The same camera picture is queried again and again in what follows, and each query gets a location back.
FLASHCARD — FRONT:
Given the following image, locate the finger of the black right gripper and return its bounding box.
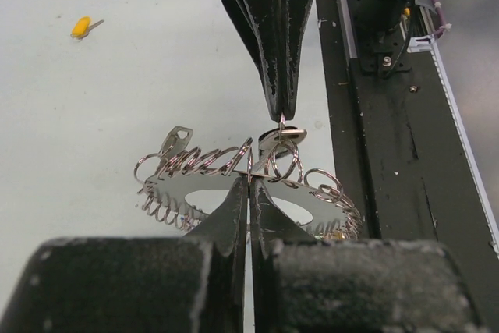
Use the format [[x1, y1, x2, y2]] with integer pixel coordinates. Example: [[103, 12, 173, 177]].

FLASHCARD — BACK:
[[278, 0, 313, 119], [222, 0, 283, 119]]

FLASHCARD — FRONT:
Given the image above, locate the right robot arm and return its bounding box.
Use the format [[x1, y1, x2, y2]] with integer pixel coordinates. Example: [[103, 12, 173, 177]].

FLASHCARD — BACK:
[[221, 0, 414, 122]]

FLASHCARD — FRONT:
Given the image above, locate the white slotted cable duct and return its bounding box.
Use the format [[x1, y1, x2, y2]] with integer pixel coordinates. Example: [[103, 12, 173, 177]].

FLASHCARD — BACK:
[[407, 0, 499, 256]]

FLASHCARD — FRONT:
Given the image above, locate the metal disc keyring organizer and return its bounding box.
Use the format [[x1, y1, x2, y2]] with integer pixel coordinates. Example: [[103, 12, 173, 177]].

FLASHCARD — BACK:
[[133, 138, 363, 239]]

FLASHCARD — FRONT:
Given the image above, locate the black solid tag key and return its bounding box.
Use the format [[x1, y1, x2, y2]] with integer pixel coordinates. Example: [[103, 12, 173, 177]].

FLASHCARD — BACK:
[[253, 118, 307, 172]]

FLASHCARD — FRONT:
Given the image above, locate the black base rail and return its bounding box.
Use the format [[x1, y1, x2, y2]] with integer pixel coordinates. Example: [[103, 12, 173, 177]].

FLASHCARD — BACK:
[[317, 0, 492, 246]]

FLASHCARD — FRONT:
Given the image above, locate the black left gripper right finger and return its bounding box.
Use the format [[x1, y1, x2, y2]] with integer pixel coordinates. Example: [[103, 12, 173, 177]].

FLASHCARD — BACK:
[[249, 179, 487, 332]]

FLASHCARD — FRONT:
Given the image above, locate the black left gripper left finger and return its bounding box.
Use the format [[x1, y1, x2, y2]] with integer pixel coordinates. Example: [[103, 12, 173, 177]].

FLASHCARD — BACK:
[[1, 176, 248, 332]]

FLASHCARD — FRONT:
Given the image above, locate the yellow tag key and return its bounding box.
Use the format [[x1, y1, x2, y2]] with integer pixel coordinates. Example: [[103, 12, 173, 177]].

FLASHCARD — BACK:
[[70, 16, 104, 40]]

